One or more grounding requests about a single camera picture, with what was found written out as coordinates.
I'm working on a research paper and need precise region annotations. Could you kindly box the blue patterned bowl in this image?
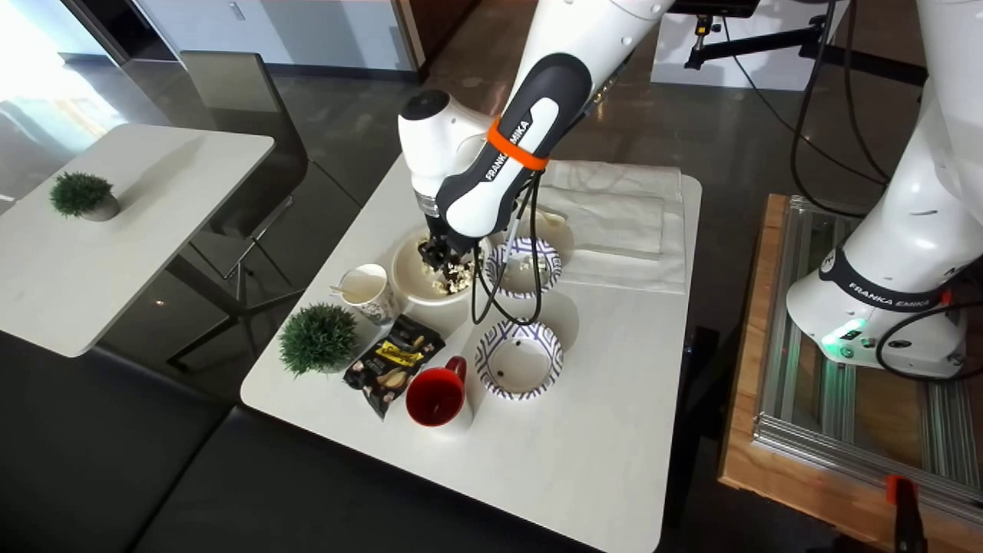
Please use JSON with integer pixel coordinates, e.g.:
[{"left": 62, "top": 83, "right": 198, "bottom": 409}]
[
  {"left": 486, "top": 234, "right": 569, "bottom": 302},
  {"left": 473, "top": 317, "right": 569, "bottom": 402}
]

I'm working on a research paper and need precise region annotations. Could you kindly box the small folded paper towel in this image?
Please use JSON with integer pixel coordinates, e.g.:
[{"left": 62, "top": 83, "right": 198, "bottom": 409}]
[{"left": 541, "top": 181, "right": 668, "bottom": 262}]

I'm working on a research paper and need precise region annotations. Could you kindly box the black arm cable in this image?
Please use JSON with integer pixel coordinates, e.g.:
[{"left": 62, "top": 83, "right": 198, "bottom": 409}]
[{"left": 466, "top": 0, "right": 896, "bottom": 327}]

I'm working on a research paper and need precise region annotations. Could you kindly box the red clamp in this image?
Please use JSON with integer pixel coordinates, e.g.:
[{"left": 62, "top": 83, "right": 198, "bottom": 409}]
[{"left": 883, "top": 474, "right": 931, "bottom": 553}]

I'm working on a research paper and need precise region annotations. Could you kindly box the black camera stand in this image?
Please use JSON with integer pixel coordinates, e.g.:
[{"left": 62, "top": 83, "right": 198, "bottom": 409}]
[{"left": 668, "top": 0, "right": 931, "bottom": 87}]

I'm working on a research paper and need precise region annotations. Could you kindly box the white cabinet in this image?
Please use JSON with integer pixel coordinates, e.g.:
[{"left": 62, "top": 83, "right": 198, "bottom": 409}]
[{"left": 133, "top": 0, "right": 424, "bottom": 72}]

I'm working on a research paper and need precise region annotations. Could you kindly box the mixed food pile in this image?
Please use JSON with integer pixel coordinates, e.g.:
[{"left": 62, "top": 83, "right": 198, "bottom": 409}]
[{"left": 433, "top": 254, "right": 486, "bottom": 298}]

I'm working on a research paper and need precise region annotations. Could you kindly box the white cup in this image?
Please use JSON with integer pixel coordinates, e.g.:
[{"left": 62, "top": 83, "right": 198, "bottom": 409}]
[{"left": 332, "top": 262, "right": 398, "bottom": 325}]

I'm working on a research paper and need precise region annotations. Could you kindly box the white side table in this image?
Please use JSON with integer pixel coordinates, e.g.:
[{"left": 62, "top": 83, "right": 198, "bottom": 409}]
[{"left": 0, "top": 123, "right": 275, "bottom": 362}]

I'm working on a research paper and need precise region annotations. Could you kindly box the white folded cloth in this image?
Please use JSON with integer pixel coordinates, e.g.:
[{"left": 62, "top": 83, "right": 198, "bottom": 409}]
[{"left": 532, "top": 159, "right": 692, "bottom": 302}]

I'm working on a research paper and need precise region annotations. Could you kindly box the aluminium frame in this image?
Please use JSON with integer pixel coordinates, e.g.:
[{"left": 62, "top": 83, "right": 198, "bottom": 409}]
[{"left": 755, "top": 192, "right": 983, "bottom": 507}]

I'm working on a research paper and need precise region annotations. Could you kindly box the white bowl with snacks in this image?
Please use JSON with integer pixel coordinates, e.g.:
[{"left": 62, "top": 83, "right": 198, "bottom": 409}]
[{"left": 389, "top": 230, "right": 496, "bottom": 311}]

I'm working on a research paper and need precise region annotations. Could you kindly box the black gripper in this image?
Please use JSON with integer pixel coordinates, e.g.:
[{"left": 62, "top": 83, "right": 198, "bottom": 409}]
[{"left": 415, "top": 192, "right": 486, "bottom": 284}]

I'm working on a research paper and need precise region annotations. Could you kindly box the large green potted plant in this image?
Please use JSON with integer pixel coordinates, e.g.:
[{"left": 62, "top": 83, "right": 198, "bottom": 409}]
[{"left": 280, "top": 303, "right": 361, "bottom": 379}]

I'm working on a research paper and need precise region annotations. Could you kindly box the black snack packet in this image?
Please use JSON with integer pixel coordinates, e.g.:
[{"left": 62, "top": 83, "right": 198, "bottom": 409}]
[{"left": 340, "top": 313, "right": 447, "bottom": 422}]

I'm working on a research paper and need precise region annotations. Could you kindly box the black base cable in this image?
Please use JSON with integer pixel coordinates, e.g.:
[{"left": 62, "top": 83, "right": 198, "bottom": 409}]
[{"left": 873, "top": 290, "right": 983, "bottom": 380}]

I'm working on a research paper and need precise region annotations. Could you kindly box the small green potted plant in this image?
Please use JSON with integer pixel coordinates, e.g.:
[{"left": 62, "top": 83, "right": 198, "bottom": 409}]
[{"left": 49, "top": 171, "right": 122, "bottom": 223}]

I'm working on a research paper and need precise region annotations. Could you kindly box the red mug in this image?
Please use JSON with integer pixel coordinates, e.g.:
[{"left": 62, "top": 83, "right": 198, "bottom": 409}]
[{"left": 403, "top": 354, "right": 471, "bottom": 431}]

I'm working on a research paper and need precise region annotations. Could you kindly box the wooden base board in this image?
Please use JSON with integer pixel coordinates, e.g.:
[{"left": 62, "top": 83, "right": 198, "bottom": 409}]
[{"left": 719, "top": 189, "right": 983, "bottom": 553}]

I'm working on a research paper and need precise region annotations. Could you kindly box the black chair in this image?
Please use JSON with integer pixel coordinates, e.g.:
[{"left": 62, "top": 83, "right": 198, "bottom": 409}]
[{"left": 167, "top": 49, "right": 312, "bottom": 375}]

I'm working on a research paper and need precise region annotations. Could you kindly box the dark bench seat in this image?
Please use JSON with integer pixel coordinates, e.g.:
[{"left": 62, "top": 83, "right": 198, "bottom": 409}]
[{"left": 0, "top": 333, "right": 603, "bottom": 553}]

